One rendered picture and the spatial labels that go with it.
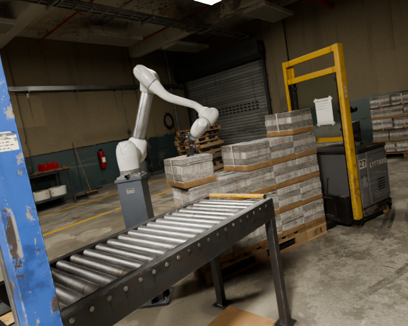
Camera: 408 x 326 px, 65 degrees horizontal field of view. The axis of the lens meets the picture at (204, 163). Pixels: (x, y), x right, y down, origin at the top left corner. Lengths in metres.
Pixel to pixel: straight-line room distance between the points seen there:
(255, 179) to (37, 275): 2.26
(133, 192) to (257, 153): 1.13
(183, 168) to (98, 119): 7.45
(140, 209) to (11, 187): 1.73
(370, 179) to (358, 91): 5.51
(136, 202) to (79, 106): 7.30
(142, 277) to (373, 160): 3.03
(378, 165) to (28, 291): 3.55
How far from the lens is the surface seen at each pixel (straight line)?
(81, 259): 1.56
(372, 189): 3.82
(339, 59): 3.44
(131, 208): 2.46
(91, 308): 1.15
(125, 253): 1.49
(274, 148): 2.98
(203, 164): 2.53
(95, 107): 9.80
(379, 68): 9.01
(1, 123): 0.79
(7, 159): 0.79
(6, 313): 1.30
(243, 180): 2.77
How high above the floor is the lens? 1.28
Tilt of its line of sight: 6 degrees down
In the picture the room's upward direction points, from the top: 10 degrees counter-clockwise
